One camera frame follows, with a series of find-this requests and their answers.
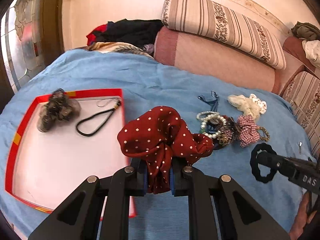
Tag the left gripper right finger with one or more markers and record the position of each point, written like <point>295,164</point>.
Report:
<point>219,208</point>

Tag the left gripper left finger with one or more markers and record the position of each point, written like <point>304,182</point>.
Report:
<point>97,208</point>

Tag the red box lid tray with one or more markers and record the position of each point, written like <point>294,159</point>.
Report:
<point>44,168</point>

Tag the grey black sheer scrunchie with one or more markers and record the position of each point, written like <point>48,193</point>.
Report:
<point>59,108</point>

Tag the red white-dotted scrunchie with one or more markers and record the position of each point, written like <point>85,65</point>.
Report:
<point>157,137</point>

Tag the thin black elastic headband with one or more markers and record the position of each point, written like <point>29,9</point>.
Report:
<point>91,125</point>

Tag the white black-dotted scrunchie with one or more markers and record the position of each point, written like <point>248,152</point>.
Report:
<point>262,104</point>

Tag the person's right hand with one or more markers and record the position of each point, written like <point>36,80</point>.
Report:
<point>301,218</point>

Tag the silver hair clip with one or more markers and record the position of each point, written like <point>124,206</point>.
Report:
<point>300,147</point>

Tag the red white plaid scrunchie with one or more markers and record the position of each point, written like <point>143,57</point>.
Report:
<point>248,130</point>

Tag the dark beaded hair accessory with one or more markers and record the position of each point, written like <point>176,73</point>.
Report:
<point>229,132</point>

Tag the right striped floral cushion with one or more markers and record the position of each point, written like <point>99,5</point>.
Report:
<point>303,95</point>

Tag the pale green sheer scrunchie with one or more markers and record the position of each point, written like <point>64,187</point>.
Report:
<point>246,105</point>

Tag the blue striped ribbon medal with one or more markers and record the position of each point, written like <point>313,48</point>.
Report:
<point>213,103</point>

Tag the white cloth on bolster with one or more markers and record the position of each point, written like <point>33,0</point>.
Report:
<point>312,51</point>

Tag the dark olive cloth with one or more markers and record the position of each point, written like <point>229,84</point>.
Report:
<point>306,31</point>

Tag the beige patterned cloth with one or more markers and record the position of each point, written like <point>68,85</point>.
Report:
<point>116,47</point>

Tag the long striped floral cushion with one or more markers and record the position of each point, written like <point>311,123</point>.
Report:
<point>212,20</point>

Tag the black and red clothes pile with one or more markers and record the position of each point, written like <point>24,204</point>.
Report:
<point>136,32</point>

